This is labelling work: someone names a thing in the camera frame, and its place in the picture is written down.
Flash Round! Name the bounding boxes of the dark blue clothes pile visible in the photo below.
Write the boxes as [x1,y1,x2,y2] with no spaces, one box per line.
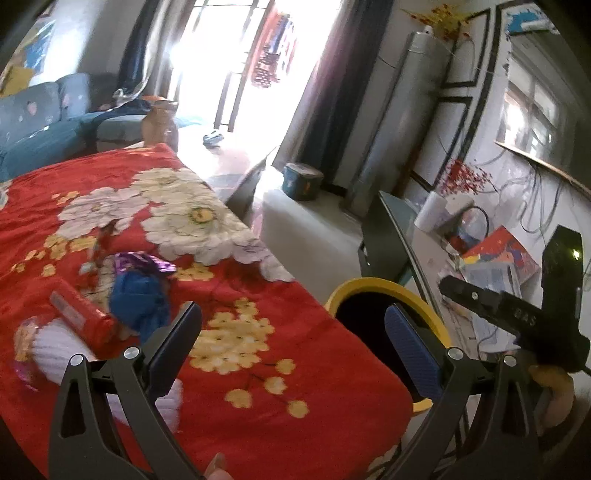
[99,95,153,114]

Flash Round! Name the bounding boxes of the purple foil wrapper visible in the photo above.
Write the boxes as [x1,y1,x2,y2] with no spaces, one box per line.
[113,251,178,278]

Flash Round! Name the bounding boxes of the low coffee table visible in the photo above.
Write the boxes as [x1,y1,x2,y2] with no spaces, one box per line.
[124,124,278,217]

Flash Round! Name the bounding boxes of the small bucket with black handle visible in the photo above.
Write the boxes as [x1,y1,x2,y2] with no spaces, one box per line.
[450,206,490,254]

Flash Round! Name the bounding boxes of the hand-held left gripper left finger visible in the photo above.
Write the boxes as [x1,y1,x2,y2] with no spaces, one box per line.
[48,301,204,480]

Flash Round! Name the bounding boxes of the red tube snack packet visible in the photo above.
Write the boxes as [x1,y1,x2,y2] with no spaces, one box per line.
[50,278,116,347]

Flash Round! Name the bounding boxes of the person's left hand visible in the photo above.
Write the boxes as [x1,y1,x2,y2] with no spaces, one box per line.
[205,452,228,480]

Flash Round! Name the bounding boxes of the hanging laundry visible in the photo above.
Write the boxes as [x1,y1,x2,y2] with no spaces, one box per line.
[252,11,298,88]

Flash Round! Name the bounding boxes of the pink foil wrapper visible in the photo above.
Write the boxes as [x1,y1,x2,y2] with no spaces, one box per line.
[13,318,49,393]

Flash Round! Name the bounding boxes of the grey standing air conditioner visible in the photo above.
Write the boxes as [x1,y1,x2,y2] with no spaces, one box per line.
[346,30,448,217]

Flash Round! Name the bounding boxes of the person's right hand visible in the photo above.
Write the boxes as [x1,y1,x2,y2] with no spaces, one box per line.
[542,381,578,430]

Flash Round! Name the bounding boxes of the orange cat-shaped paper bag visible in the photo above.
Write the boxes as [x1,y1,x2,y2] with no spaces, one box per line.
[141,99,180,153]

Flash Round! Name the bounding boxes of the bundle of wall cables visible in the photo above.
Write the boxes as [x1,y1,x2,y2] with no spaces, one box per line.
[496,157,573,241]

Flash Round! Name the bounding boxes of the yellow artificial flowers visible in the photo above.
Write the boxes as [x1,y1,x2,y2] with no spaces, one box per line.
[402,2,476,42]

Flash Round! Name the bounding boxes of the blue plastic bag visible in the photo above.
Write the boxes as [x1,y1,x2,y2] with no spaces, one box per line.
[110,268,169,340]

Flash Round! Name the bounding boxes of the printed paper sheets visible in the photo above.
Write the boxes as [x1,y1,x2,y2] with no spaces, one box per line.
[459,263,522,342]

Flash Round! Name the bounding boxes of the red printed book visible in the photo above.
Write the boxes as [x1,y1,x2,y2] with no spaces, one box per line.
[462,224,541,287]

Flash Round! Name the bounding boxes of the yellow trash bin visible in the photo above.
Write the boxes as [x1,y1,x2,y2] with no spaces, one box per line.
[323,277,458,414]

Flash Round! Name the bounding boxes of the red berry branches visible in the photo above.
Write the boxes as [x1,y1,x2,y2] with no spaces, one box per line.
[436,159,497,197]

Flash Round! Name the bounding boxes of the yellow cloth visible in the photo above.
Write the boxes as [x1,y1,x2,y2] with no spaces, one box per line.
[0,65,35,95]

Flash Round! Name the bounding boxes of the white paper roll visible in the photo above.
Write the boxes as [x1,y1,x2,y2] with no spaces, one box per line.
[414,191,451,232]

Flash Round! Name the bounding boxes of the dark blue curtain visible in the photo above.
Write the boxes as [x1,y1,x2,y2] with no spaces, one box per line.
[117,0,160,97]

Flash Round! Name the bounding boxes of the balcony glass door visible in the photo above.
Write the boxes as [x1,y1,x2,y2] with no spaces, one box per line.
[171,0,342,139]

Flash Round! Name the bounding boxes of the blue white paper decoration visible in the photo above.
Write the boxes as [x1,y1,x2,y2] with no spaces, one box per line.
[503,7,561,35]

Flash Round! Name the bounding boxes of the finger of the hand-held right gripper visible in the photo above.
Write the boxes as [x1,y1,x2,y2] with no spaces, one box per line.
[438,274,522,337]

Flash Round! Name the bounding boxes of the dark grey curtain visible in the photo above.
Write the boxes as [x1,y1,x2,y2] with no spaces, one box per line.
[272,0,395,174]

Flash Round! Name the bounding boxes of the colourful country map poster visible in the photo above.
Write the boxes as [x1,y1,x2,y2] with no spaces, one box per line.
[18,18,56,75]

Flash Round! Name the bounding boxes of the wall television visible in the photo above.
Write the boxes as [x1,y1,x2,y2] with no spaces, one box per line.
[496,34,591,199]

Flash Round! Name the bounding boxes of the blue storage box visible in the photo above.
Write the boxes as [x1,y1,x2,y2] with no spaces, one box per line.
[283,162,325,201]

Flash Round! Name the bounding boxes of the blue patterned sofa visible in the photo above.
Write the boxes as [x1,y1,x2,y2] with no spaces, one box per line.
[0,73,204,181]

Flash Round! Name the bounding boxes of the red floral blanket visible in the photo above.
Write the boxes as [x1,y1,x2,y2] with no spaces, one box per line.
[0,143,411,480]

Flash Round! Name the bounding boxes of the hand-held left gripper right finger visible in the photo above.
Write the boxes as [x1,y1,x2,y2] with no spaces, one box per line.
[384,302,541,480]

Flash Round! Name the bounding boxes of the glass television stand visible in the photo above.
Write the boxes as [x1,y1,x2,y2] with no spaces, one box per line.
[358,189,591,370]

